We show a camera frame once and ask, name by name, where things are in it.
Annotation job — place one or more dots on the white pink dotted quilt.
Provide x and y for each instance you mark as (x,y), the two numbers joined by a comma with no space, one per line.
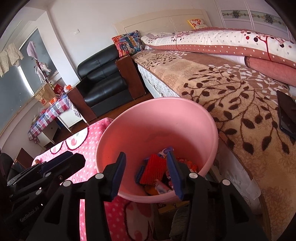
(236,42)

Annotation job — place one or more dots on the black smartphone on bed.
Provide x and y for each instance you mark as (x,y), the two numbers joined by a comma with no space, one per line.
(286,114)

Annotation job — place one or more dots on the bed with white mattress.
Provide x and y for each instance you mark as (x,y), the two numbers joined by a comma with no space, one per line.
(171,22)

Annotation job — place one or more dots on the brown leaf pattern blanket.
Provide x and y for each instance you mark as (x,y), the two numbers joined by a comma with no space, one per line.
(254,154)

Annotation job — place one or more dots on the black leather armchair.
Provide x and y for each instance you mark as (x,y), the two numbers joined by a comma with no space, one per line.
(107,82)

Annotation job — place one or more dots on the red gift box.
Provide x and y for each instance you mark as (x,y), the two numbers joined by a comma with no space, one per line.
(58,89)

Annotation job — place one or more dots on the white wardrobe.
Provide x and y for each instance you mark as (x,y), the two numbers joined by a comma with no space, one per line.
(252,15)

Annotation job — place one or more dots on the red foam fruit net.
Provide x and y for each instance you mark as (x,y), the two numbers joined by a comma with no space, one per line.
(154,170)

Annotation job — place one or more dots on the blue foam fruit net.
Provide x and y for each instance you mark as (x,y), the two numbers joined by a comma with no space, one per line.
(139,174)

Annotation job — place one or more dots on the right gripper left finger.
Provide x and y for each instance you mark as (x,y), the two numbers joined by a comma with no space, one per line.
(113,174)

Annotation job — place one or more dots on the coat stand with clothes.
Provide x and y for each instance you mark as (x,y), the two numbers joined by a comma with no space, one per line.
(41,68)

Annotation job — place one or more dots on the plaid tablecloth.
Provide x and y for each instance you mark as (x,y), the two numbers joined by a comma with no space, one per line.
(52,112)

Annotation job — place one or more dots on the colourful patterned cushion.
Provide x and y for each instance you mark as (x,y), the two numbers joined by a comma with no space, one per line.
(128,44)

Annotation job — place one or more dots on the purple cloth pouch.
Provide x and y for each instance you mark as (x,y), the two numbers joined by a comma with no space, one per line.
(164,152)

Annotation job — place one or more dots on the white low table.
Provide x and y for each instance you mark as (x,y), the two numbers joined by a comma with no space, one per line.
(66,121)

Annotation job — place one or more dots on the red printed plastic wrapper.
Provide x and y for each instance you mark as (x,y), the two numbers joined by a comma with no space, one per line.
(192,167)

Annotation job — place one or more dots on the hanging white garment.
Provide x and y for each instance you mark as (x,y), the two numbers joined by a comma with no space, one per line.
(11,56)

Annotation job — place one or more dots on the brown paper shopping bag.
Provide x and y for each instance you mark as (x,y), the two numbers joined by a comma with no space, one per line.
(44,95)

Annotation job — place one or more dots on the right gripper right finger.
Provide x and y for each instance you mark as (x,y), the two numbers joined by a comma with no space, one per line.
(179,173)

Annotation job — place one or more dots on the pink plastic trash bucket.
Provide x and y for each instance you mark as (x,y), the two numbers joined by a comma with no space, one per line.
(148,128)

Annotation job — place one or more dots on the pink polka dot blanket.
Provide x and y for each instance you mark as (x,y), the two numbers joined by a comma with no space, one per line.
(77,210)

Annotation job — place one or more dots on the yellow red small pillow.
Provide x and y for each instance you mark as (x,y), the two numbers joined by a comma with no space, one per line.
(197,24)

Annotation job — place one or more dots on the white orange plastic bag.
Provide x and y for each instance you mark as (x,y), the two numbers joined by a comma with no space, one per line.
(157,188)

